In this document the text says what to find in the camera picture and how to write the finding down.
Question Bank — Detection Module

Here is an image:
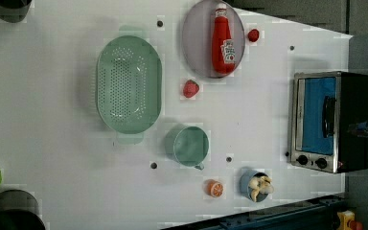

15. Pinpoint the black silver toaster oven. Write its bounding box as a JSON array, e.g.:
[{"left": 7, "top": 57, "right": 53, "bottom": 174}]
[{"left": 290, "top": 71, "right": 368, "bottom": 173}]

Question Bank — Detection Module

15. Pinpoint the beige toy garlic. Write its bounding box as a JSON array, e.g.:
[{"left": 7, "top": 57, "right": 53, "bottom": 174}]
[{"left": 248, "top": 176, "right": 274, "bottom": 201}]

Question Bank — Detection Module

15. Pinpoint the blue bowl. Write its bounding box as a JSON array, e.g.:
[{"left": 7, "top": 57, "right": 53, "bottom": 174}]
[{"left": 239, "top": 169, "right": 265, "bottom": 200}]

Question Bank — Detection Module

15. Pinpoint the red toy tomato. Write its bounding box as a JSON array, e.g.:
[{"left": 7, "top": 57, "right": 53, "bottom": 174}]
[{"left": 247, "top": 29, "right": 260, "bottom": 42}]

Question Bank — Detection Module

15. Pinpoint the red ketchup bottle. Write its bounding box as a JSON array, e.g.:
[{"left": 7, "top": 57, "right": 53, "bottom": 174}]
[{"left": 211, "top": 3, "right": 236, "bottom": 75}]

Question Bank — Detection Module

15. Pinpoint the orange slice toy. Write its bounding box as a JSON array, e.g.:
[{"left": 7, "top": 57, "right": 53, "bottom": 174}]
[{"left": 207, "top": 180, "right": 224, "bottom": 197}]

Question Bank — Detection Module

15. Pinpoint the green cup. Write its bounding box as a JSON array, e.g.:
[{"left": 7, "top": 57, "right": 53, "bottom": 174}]
[{"left": 164, "top": 125, "right": 210, "bottom": 171}]

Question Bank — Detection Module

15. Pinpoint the red toy strawberry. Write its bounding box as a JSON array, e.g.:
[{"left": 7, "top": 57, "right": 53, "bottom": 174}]
[{"left": 183, "top": 80, "right": 199, "bottom": 98}]

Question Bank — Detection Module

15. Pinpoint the grey round plate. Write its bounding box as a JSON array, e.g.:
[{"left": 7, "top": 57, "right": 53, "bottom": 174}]
[{"left": 181, "top": 0, "right": 245, "bottom": 79}]

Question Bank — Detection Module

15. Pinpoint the green perforated colander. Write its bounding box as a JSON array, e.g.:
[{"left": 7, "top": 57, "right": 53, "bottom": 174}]
[{"left": 96, "top": 25, "right": 163, "bottom": 145}]

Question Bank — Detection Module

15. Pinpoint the black round base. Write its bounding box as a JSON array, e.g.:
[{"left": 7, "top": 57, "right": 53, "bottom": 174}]
[{"left": 0, "top": 189, "right": 47, "bottom": 230}]

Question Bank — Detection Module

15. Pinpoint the blue metal frame rail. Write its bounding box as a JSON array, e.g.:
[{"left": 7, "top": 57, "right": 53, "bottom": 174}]
[{"left": 164, "top": 195, "right": 347, "bottom": 230}]

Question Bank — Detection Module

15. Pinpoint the black cylinder post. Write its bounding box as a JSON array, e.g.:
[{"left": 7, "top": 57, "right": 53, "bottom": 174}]
[{"left": 0, "top": 0, "right": 33, "bottom": 23}]

